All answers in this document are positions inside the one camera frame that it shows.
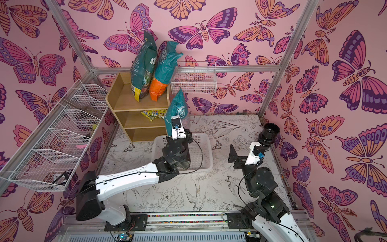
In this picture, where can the small white wire basket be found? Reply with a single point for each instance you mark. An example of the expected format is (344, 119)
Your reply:
(193, 78)

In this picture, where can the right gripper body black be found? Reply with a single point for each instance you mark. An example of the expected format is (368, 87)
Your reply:
(242, 163)

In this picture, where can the white plastic basket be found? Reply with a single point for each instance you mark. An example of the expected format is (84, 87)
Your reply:
(200, 154)

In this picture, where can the teal orange fertilizer bag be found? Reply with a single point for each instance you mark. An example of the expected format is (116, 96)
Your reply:
(178, 107)
(166, 63)

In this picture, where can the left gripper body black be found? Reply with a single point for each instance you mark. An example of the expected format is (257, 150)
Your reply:
(183, 145)

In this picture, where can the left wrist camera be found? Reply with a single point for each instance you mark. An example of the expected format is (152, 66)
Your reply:
(176, 127)

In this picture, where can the pink item in rack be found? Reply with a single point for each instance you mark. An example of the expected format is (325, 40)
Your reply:
(81, 146)

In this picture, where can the yellow snack bag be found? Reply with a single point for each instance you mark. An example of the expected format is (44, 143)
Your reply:
(154, 114)

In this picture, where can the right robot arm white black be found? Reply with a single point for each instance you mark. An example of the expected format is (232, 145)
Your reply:
(268, 214)

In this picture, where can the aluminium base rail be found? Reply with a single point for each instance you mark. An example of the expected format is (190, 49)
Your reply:
(179, 221)

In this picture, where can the black item in rack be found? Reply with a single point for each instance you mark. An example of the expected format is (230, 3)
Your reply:
(61, 179)

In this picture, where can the wooden shelf unit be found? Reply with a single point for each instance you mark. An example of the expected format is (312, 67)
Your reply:
(127, 110)

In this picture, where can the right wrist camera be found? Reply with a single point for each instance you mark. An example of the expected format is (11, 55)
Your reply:
(256, 154)

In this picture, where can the dark green yellow fertilizer bag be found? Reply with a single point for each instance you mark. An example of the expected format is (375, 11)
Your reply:
(143, 68)

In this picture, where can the black camera lens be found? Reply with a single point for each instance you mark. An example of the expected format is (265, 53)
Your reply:
(268, 135)

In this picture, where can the long white wire basket rack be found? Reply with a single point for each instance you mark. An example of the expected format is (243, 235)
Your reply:
(52, 147)

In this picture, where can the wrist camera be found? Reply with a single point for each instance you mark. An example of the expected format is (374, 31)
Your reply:
(256, 154)
(176, 127)

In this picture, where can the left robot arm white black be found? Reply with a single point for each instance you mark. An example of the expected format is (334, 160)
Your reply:
(95, 190)

